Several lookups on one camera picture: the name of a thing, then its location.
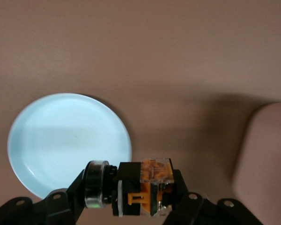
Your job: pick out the white lidded storage box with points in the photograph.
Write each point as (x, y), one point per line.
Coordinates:
(267, 164)

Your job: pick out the light blue round plate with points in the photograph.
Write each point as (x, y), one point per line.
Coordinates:
(61, 140)

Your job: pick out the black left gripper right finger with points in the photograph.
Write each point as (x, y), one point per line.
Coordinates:
(196, 211)

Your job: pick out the brown table cover mat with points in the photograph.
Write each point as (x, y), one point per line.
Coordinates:
(140, 47)

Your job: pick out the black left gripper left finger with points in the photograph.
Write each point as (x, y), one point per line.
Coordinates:
(61, 206)

